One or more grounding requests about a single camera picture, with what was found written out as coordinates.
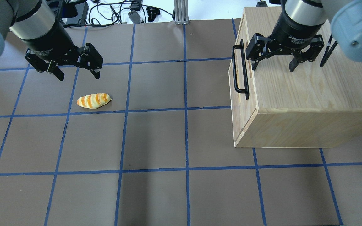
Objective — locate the wooden drawer cabinet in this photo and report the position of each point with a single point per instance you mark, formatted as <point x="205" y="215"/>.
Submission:
<point x="311" y="107"/>

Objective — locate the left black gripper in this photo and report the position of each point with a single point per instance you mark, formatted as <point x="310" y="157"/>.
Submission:
<point x="49" y="41"/>

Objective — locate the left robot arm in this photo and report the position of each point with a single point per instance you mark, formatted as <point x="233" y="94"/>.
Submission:
<point x="27" y="19"/>

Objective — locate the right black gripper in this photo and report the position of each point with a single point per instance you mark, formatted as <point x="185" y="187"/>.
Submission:
<point x="295" y="30"/>

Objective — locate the aluminium frame post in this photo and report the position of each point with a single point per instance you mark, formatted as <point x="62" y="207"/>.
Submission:
<point x="181" y="16"/>

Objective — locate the wooden drawer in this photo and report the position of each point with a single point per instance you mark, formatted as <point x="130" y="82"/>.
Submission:
<point x="242" y="109"/>

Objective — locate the black drawer handle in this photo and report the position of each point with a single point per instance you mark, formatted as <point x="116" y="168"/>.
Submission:
<point x="245" y="90"/>

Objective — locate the toy bread loaf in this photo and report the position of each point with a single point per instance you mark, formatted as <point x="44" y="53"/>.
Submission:
<point x="93" y="101"/>

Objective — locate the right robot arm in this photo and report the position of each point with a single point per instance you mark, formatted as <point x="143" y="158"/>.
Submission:
<point x="345" y="17"/>

